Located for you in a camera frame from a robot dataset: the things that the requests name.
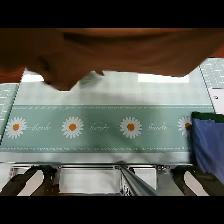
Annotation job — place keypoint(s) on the brown garment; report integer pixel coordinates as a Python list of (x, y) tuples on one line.
[(110, 50)]

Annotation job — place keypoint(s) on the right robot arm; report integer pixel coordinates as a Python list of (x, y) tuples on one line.
[(196, 181)]

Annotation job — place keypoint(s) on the silver frame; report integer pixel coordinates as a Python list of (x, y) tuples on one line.
[(133, 180)]

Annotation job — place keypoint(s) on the blue garment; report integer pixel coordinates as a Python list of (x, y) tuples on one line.
[(209, 146)]

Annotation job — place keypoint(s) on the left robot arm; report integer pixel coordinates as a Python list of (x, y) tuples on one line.
[(26, 181)]

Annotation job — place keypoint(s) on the dark green garment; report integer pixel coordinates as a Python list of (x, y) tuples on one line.
[(207, 116)]

